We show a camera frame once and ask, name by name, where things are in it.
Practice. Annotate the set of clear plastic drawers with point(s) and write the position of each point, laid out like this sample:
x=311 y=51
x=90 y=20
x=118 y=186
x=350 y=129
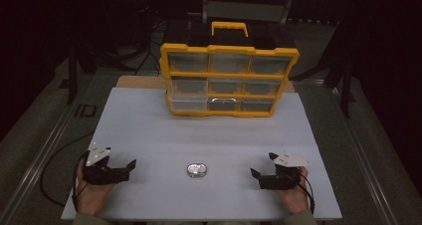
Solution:
x=189 y=62

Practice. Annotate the grey metal frame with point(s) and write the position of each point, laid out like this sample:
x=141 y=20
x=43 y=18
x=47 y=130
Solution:
x=247 y=9

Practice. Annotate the small round silver tin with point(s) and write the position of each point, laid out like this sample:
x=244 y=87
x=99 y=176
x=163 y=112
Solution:
x=196 y=170

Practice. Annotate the yellow black drawer organizer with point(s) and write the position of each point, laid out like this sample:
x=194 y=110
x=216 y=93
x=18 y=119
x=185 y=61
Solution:
x=229 y=48

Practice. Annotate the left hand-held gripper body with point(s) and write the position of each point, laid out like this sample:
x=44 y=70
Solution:
x=101 y=172

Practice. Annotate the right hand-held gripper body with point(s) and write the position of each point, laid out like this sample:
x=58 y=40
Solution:
x=285 y=173

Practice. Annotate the person's left hand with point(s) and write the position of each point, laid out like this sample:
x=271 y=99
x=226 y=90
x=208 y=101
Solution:
x=91 y=196

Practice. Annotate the person's right hand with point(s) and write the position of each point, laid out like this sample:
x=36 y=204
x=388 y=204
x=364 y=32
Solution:
x=293 y=198

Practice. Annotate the aluminium rail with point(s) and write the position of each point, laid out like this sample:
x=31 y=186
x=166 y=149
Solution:
x=43 y=152
x=365 y=152

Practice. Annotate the black metal stand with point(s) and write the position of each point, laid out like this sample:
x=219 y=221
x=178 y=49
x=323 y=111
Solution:
x=346 y=85
x=72 y=75

